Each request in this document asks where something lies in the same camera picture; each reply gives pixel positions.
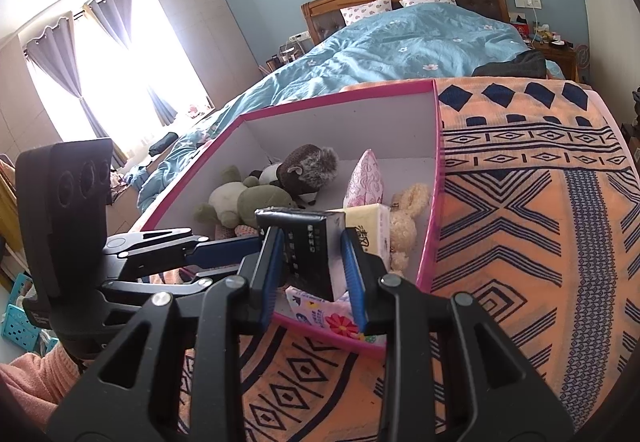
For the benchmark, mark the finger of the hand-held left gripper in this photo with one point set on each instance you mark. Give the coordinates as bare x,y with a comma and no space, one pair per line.
225,249
165,287

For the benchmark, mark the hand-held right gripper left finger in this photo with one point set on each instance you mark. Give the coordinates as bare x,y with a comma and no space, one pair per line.
270,267

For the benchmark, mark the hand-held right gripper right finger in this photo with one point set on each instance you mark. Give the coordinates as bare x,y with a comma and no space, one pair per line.
352,272

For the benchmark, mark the pink crochet bear plush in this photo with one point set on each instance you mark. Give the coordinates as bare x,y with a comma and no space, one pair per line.
240,231

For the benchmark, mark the black carton box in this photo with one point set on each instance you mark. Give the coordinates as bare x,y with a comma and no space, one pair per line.
305,242

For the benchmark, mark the floral tissue pack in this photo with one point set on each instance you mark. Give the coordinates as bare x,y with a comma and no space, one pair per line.
320,309

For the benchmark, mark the yellow tissue pack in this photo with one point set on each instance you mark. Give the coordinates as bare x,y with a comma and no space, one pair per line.
370,222

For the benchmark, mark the green frog plush toy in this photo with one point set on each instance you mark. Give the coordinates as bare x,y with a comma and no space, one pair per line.
260,202

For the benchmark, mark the cream fluffy plush toy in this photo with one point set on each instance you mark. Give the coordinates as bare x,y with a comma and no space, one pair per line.
405,222

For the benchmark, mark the pink floral fabric pouch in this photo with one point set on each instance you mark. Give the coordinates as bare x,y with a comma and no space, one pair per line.
365,177

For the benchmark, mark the grey brown furry plush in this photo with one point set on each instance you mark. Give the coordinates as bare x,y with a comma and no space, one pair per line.
305,167

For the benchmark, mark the pink cardboard box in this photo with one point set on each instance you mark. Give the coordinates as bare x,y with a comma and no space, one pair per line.
350,117

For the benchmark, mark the person's left forearm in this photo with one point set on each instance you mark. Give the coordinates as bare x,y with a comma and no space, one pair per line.
30,377

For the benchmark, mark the heap of mixed clothes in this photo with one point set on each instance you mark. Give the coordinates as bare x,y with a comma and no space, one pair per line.
127,182

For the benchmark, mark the turquoise plastic basket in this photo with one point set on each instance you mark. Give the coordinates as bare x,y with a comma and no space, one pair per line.
15,317

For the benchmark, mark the dark bag on windowsill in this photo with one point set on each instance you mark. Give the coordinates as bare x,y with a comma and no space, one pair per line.
164,143

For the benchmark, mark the pink figurine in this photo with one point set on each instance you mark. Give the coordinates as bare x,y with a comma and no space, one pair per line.
192,111

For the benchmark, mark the purple curtain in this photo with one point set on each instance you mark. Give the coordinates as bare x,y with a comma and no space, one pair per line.
117,27
55,72

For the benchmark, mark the orange patterned blanket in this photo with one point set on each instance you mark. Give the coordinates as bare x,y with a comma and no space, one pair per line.
525,222

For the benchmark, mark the blue floral duvet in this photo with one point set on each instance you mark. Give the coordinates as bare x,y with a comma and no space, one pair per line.
390,47

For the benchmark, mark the black garment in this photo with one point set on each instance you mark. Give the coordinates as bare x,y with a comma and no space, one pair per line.
515,64

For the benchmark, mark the red box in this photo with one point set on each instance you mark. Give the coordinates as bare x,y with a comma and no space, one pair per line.
522,29

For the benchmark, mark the wooden nightstand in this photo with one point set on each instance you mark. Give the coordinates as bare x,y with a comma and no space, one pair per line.
562,59

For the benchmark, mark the round hand fan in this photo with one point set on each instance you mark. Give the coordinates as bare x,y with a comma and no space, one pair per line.
583,57

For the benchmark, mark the pile of dark clothes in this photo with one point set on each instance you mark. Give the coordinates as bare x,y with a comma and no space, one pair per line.
631,114

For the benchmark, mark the white wall socket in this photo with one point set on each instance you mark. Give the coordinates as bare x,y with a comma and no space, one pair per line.
528,2

